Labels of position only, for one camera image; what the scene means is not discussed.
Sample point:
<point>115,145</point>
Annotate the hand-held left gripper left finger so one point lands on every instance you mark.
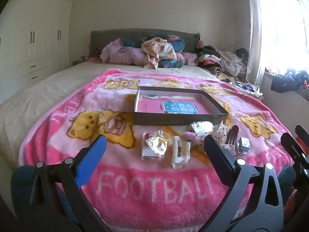
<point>93,159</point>

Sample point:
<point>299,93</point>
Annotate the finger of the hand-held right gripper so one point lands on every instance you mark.
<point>293,147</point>
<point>303,134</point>

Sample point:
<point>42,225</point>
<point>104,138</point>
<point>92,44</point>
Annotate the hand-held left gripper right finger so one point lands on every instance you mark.
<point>217,159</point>

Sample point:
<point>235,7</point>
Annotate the polka-dot bow hair clip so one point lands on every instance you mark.
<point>223,133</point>

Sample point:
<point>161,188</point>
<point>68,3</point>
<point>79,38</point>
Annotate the black hair comb clip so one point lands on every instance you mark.
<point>233,136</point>

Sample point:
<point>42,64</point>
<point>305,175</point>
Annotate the small blue box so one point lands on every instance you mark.
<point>244,145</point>

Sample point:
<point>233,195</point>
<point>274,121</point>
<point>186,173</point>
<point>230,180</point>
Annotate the pink fluffy pompom hair clip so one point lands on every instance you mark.
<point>193,139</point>

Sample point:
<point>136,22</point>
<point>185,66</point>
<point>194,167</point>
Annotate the small silver box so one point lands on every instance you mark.
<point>201,128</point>

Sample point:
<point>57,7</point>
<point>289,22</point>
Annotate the white hair claw clip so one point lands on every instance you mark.
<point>179,154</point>

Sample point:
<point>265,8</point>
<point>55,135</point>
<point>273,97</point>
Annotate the clear plastic bag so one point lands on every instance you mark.
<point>158,149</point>

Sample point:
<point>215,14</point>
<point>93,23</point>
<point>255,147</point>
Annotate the grey cardboard box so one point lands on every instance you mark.
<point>169,119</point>

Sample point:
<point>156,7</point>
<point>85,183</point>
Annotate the person's right leg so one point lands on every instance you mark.
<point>286,181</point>

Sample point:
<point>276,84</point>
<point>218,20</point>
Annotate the dark clothes on windowsill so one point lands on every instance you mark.
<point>287,81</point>

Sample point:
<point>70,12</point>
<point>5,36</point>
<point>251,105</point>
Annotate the pink printed bear blanket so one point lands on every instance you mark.
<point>144,193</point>

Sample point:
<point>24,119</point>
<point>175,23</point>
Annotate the crumpled clothes at bed edge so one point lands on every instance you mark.
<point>246,87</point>

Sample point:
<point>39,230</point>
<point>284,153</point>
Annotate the pink book with blue label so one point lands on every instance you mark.
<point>152,105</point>

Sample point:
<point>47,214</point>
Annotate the bed with beige sheet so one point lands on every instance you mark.
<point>36,89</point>

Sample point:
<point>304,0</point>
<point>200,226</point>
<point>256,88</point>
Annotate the pile of mixed clothes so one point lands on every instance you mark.
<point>222,60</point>

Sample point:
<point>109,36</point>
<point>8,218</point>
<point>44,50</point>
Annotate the pink fuzzy cloth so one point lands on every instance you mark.
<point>188,58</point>

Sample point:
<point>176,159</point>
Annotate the bright window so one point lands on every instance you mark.
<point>287,29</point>

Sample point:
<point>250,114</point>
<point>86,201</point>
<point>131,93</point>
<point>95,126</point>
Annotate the pink quilted garment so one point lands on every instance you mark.
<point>120,53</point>

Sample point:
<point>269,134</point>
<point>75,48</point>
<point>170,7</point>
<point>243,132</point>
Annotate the beige curtain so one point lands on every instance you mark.
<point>256,29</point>

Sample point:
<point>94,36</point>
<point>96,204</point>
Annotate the orange patterned cloth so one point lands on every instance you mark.
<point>154,47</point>

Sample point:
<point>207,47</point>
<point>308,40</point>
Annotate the white wardrobe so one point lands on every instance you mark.
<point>36,29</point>

